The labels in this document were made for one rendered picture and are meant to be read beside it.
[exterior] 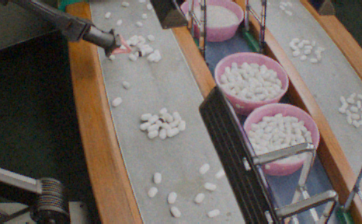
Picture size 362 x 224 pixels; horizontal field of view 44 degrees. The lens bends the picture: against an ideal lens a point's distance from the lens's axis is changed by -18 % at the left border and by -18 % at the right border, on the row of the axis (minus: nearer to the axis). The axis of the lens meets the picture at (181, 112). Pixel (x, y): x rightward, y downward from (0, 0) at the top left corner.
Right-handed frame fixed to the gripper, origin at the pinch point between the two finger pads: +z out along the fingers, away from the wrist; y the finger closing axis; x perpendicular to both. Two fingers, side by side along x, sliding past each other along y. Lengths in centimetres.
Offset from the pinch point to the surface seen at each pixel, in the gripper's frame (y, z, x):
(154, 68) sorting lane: -4.1, 10.8, 0.1
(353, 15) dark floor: 120, 211, -67
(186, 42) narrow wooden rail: 4.5, 20.0, -10.6
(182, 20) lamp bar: -23.6, -6.6, -27.9
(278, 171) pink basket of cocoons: -58, 32, -14
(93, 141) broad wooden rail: -35.1, -11.8, 15.1
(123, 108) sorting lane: -21.0, -0.7, 9.3
